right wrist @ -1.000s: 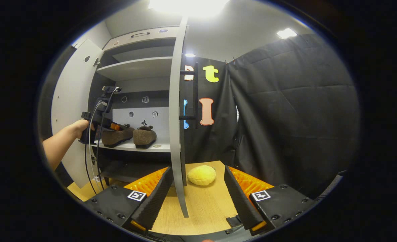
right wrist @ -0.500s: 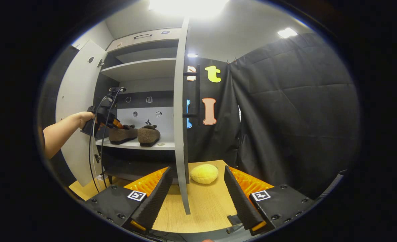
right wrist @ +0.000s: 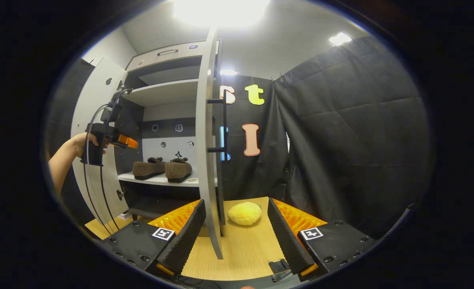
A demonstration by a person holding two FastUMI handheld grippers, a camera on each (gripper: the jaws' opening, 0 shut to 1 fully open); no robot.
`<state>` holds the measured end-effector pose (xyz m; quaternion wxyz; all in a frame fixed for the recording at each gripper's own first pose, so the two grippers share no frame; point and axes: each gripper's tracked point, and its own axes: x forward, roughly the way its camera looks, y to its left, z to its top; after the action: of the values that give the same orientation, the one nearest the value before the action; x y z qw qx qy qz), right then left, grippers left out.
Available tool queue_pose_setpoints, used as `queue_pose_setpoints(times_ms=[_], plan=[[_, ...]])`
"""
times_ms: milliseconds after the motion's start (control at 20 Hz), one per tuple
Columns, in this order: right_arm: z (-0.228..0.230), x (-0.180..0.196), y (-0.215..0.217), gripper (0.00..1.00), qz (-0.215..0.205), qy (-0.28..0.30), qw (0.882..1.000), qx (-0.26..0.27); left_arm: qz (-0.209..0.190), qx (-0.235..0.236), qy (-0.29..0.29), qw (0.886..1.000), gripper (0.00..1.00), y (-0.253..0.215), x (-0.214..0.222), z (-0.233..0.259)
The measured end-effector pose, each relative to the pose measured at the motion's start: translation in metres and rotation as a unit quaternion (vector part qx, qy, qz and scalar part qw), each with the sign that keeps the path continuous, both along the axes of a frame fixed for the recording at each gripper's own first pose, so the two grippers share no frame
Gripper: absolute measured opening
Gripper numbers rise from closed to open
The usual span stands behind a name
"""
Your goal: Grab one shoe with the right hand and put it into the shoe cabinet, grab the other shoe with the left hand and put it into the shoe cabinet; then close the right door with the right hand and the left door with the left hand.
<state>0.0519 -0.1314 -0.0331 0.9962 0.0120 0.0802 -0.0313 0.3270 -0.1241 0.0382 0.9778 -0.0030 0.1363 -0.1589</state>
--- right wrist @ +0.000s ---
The brown fuzzy shoe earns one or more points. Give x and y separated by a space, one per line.
146 170
178 170

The grey shoe cabinet door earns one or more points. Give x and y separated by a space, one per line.
204 160
96 80

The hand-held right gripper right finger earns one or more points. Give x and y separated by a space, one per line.
287 241

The small black clamp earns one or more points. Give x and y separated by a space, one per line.
279 265

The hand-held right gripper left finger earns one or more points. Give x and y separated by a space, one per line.
188 241

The small ceiling light panel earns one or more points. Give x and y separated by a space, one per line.
228 72
340 39

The grey shoe cabinet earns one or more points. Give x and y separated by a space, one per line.
164 94

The large ceiling light panel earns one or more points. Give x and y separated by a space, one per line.
220 12

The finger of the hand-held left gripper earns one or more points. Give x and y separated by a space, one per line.
126 141

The yellow plush toy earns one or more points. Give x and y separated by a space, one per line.
244 213

